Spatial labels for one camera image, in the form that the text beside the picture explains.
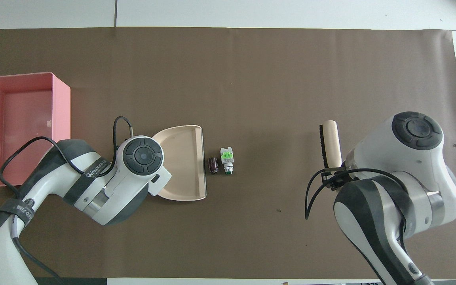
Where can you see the white and green push-button switch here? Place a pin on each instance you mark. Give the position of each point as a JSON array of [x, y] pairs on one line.
[[227, 158]]

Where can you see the dark cylindrical capacitor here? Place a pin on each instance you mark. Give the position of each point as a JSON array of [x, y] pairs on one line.
[[213, 165]]

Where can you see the beige brush with black bristles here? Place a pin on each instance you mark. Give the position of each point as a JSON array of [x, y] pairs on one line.
[[332, 142]]

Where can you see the pink plastic bin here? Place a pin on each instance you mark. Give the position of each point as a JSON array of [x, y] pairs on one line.
[[22, 107]]

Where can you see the beige plastic dustpan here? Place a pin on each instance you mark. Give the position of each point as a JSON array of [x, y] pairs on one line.
[[182, 158]]

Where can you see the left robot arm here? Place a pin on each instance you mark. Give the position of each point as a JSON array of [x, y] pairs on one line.
[[93, 186]]

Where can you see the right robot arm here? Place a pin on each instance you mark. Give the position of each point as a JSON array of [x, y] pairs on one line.
[[406, 158]]

